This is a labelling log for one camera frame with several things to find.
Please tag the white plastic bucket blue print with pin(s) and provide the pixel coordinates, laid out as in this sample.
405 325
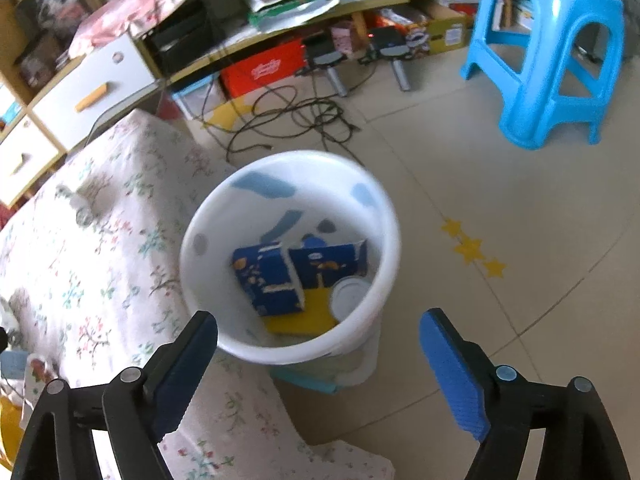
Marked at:
225 205

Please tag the white round lid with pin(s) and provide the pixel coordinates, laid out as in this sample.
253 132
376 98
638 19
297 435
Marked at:
350 297

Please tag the yellow moon floor sticker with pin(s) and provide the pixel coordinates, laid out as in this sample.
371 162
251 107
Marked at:
225 117

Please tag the black box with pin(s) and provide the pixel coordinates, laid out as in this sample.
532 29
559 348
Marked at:
185 35

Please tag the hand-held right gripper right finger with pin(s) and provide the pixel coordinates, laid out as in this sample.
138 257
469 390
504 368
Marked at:
450 370

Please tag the translucent blue storage box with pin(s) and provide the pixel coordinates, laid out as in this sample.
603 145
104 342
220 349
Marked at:
197 97

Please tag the framed picture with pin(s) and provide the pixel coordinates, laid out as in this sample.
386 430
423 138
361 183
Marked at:
55 0

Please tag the green and white plastic bag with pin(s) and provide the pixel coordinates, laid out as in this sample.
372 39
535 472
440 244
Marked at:
290 7

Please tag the pink cloth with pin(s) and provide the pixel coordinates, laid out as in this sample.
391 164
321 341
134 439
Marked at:
110 20

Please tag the orange cardboard box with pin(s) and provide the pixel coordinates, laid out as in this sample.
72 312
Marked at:
260 70

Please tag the floral bed sheet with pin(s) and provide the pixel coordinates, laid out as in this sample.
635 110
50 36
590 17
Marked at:
100 260

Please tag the yellow cardboard box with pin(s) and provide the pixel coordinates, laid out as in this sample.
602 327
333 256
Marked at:
450 30

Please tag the blue drink carton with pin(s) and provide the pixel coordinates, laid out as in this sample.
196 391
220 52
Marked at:
325 265
265 280

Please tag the yellow star floor sticker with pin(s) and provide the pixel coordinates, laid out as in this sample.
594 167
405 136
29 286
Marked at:
469 250
494 268
451 227

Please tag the pink box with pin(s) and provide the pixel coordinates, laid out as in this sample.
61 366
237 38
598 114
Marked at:
347 37

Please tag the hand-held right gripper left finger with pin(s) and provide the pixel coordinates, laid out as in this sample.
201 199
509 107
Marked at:
180 390

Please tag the white drawer cabinet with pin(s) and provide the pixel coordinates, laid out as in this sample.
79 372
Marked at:
50 132

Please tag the yellow flat packet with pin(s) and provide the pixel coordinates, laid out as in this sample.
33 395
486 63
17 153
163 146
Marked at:
305 317

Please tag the blue plastic stool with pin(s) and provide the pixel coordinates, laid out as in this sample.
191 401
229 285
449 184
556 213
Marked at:
600 5

